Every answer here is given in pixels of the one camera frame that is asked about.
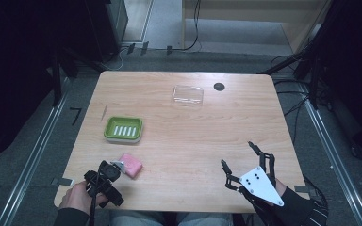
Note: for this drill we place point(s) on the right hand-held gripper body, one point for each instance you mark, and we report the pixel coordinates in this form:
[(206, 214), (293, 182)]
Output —
[(260, 186)]

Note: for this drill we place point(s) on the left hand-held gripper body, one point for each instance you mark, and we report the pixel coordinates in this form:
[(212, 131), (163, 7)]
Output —
[(105, 183)]

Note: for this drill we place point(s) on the pink sponge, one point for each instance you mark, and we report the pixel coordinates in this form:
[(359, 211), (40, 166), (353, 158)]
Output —
[(132, 165)]

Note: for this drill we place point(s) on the person's right hand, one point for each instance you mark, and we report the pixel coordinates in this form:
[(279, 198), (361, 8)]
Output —
[(280, 188)]

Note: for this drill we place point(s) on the person's left hand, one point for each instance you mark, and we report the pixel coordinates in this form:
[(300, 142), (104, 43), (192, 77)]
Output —
[(77, 197)]

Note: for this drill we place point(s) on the green soap dish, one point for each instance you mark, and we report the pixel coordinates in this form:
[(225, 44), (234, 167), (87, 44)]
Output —
[(123, 129)]

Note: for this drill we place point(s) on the grey tape piece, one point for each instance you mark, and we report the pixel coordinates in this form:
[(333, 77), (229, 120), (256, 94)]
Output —
[(62, 181), (302, 189)]

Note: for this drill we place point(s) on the person's left leg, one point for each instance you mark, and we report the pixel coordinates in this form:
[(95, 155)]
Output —
[(138, 219)]

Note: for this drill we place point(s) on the person's leg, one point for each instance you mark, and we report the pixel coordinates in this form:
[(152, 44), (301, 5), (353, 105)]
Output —
[(204, 219), (138, 219)]

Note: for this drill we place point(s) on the person's right leg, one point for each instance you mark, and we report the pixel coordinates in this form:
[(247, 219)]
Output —
[(204, 219)]

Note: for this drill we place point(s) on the black round table grommet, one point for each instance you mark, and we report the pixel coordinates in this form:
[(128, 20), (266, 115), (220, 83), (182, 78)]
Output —
[(219, 86)]

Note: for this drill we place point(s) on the clear plastic lid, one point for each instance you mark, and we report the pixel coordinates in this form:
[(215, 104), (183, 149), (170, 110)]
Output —
[(188, 94)]

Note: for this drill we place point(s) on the black stand leg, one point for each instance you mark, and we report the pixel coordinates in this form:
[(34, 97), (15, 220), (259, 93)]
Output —
[(283, 62)]

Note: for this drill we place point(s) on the black cabinet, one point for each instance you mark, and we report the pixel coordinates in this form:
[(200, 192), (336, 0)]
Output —
[(106, 28)]

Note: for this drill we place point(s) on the light wooden shelf unit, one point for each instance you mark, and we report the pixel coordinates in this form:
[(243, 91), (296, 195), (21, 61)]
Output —
[(251, 22)]

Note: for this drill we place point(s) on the metal floor rail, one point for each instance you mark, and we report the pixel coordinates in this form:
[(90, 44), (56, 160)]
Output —
[(33, 157), (337, 163)]

